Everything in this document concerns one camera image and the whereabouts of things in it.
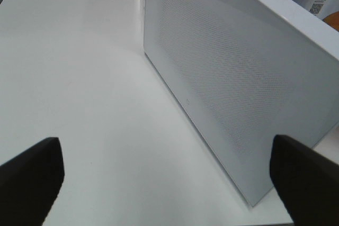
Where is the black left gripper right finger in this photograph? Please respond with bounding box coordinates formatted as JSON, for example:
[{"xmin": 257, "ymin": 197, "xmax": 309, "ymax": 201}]
[{"xmin": 269, "ymin": 134, "xmax": 338, "ymax": 225}]

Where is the white microwave door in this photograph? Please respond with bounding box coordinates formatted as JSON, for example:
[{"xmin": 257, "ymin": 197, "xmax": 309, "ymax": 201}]
[{"xmin": 144, "ymin": 0, "xmax": 338, "ymax": 205}]

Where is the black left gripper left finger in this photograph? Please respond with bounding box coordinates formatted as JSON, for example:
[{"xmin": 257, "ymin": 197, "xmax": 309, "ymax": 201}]
[{"xmin": 1, "ymin": 137, "xmax": 65, "ymax": 225}]

